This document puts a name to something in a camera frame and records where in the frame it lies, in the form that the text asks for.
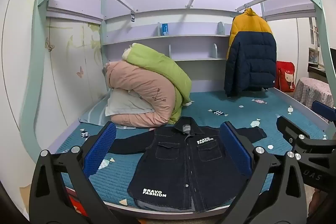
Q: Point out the yellow and navy puffer jacket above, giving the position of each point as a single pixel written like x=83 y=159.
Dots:
x=252 y=56

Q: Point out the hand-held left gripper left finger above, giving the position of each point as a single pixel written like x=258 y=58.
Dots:
x=104 y=145

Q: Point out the small blue box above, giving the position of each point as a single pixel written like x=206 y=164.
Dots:
x=164 y=29

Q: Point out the small dark tag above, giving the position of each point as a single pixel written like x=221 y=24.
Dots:
x=132 y=17

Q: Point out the blue quilted bed cover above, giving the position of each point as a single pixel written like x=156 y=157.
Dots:
x=231 y=113

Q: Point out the pink duvet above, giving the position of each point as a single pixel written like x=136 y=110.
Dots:
x=136 y=82

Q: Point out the framed picture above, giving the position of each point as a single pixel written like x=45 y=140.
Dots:
x=313 y=56

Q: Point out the dark cabinet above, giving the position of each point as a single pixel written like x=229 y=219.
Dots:
x=317 y=73

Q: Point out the lilac shelf unit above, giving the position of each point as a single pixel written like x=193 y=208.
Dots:
x=191 y=48

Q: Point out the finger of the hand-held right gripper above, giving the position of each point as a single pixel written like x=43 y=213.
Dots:
x=324 y=109
x=286 y=128

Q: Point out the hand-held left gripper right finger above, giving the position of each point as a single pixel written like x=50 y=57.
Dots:
x=236 y=150

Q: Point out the dark denim jacket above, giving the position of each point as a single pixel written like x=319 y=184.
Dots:
x=178 y=169

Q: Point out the green duvet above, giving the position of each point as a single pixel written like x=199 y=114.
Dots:
x=162 y=64

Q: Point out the clothes hanger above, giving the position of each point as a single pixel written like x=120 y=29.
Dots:
x=247 y=7

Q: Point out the white pillow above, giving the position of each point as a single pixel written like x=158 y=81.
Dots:
x=126 y=104

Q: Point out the light blue striped pillow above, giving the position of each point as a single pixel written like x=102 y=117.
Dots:
x=92 y=115

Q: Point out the table with patterned cloth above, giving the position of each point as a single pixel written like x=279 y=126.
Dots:
x=309 y=92

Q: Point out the white wardrobe with butterfly print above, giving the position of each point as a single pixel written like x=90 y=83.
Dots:
x=65 y=69

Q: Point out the red bag with cartoon print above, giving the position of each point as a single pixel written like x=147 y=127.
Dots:
x=286 y=74

